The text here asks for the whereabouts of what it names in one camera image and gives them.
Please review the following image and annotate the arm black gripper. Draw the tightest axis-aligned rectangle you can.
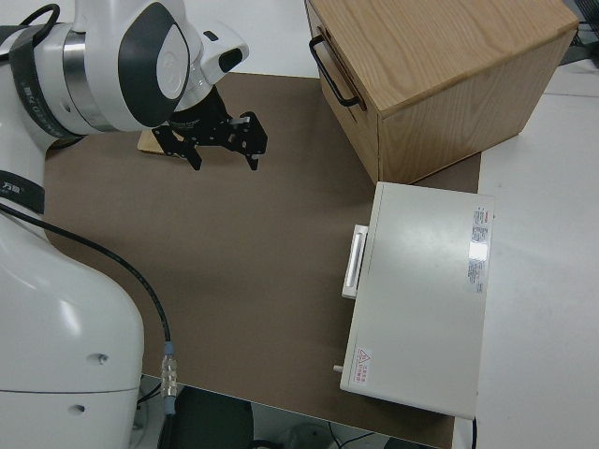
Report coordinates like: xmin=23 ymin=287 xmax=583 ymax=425
xmin=151 ymin=90 xmax=270 ymax=173

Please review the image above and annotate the wooden mug rack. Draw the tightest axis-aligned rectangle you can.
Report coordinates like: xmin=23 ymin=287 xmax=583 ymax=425
xmin=136 ymin=129 xmax=166 ymax=155

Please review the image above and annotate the brown table mat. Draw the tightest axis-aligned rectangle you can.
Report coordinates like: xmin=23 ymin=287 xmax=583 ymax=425
xmin=43 ymin=72 xmax=484 ymax=449

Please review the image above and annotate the wooden drawer cabinet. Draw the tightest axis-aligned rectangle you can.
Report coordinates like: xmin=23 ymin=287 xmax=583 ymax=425
xmin=304 ymin=0 xmax=579 ymax=185

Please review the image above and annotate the white toaster oven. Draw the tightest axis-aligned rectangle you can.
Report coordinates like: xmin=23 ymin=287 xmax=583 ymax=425
xmin=339 ymin=181 xmax=496 ymax=419

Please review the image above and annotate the dark background equipment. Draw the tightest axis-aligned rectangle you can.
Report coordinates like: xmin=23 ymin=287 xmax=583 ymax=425
xmin=559 ymin=0 xmax=599 ymax=72

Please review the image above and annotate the black cabinet handle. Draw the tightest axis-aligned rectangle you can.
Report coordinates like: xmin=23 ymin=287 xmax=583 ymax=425
xmin=308 ymin=36 xmax=362 ymax=109

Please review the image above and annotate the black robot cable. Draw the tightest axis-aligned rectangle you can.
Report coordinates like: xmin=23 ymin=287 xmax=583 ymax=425
xmin=0 ymin=198 xmax=182 ymax=449
xmin=0 ymin=7 xmax=53 ymax=60

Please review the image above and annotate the white oven door handle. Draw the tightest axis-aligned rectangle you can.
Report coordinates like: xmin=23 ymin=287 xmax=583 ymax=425
xmin=341 ymin=224 xmax=372 ymax=300

